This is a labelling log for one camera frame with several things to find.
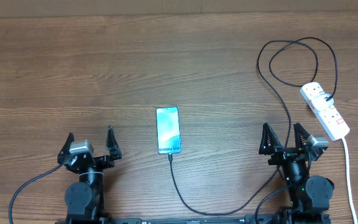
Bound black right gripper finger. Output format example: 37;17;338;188
259;123;282;155
293;123;310;149

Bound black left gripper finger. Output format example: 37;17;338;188
106;125;122;160
57;133;74;164

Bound blue Galaxy smartphone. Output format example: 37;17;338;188
156;106;182;154

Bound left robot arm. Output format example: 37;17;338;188
57;126;122;223

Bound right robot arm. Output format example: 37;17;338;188
254;123;334;224

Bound white USB charger plug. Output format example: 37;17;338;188
310;93;334;113

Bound white power strip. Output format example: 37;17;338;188
300;82;350;141

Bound brown cardboard backdrop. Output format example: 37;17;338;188
0;0;358;18

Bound white power strip cord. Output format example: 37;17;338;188
341;137;358;224

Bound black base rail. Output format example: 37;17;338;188
54;214;279;224

